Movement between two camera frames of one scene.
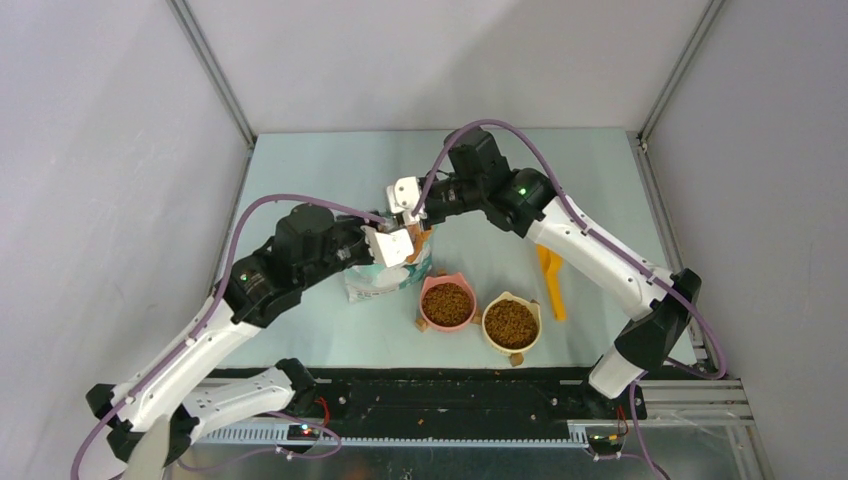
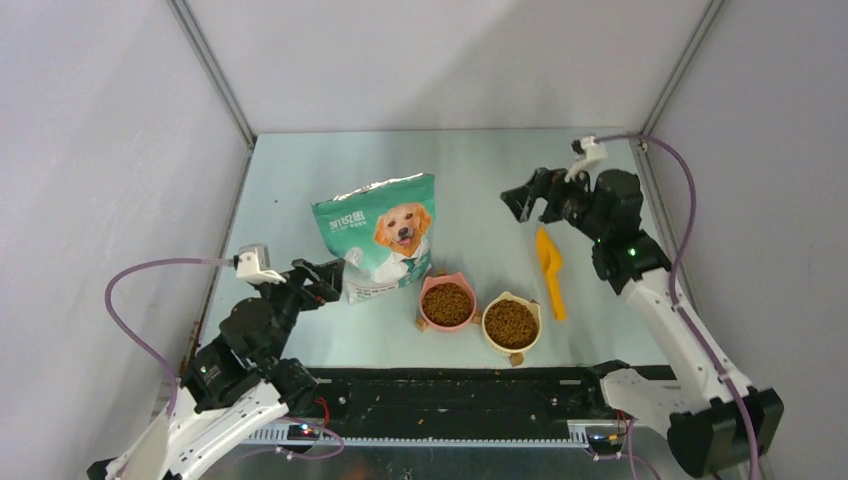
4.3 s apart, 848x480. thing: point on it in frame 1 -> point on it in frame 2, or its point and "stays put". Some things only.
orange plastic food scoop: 552,265 stays put
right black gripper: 429,219 -> 521,200
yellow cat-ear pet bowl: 511,325 stays put
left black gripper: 353,222 -> 330,274
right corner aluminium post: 708,16 stays put
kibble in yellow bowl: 510,325 stays put
